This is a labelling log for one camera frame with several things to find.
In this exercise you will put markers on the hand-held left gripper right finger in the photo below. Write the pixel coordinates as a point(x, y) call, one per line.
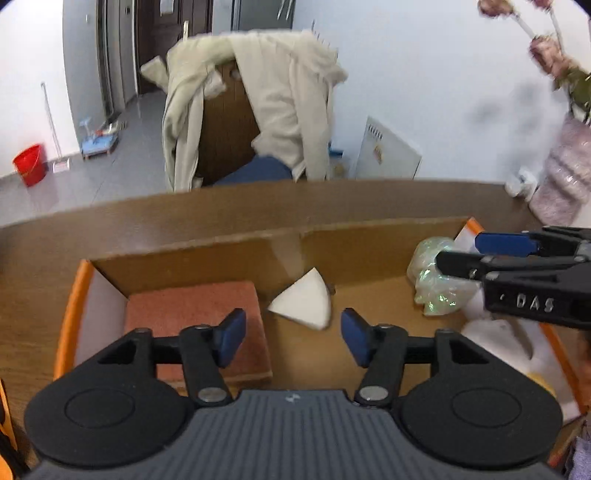
point(353, 334)

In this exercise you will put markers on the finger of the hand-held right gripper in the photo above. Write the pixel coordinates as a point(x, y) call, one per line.
point(461, 264)
point(503, 243)

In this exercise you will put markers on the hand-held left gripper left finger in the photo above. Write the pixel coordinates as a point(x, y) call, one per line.
point(231, 337)

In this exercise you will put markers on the clear plastic bag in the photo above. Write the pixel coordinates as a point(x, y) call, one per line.
point(434, 295)

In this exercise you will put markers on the yellow white plush toy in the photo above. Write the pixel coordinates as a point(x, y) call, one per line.
point(489, 332)

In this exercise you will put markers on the orange cardboard box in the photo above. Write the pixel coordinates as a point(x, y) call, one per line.
point(369, 258)

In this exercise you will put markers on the purple knitted cloth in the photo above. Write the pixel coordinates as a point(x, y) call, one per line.
point(581, 461)

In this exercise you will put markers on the terracotta rectangular sponge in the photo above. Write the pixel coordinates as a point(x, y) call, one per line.
point(184, 304)

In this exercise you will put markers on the white wedge sponge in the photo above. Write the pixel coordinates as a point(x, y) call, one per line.
point(304, 300)

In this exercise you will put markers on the pink textured vase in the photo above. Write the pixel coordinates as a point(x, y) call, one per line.
point(563, 184)

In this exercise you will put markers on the white leaning board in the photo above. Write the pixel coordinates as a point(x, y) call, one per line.
point(397, 161)

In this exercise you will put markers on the blue seat cushion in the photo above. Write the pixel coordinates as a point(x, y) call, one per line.
point(258, 173)

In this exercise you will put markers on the dried pink flower bouquet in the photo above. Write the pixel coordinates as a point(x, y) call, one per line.
point(547, 53)

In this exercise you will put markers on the brown wooden chair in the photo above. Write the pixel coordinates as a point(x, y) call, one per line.
point(226, 134)

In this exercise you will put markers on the small blue stool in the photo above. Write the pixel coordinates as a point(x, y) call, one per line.
point(99, 146)

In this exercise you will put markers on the orange fabric piece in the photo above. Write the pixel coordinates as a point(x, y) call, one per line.
point(5, 410)

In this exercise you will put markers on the beige coat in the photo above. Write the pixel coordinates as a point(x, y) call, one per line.
point(277, 101)

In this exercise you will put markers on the red plastic bucket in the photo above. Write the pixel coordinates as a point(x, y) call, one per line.
point(30, 166)

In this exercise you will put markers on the grey interior door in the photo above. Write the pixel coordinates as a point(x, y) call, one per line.
point(115, 55)

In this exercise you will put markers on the dark brown entrance door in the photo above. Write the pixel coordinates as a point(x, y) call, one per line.
point(152, 37)

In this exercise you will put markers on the white door notice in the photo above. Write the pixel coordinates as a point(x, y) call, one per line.
point(166, 5)

